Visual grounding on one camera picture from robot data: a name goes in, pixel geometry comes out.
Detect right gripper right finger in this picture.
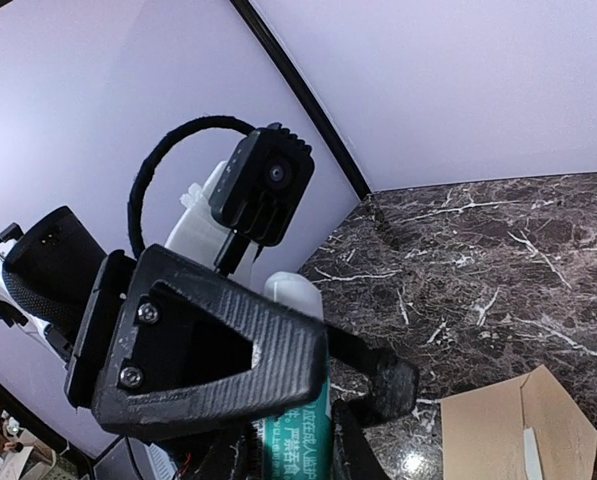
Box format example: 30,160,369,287
332,400,388,480

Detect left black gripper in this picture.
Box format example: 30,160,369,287
64,245,328,440

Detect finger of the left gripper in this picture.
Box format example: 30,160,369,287
326,324,419,428

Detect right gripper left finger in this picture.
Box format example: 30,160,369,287
197,424,254,480

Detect small white-capped glue bottle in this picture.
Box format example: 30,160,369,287
257,269,335,480

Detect brown kraft envelope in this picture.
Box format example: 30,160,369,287
440,365,597,480

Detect white letter paper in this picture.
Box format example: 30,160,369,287
523,427,543,480

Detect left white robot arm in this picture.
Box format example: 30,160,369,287
0,207,419,442

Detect left black corner post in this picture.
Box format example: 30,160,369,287
230,0,371,201

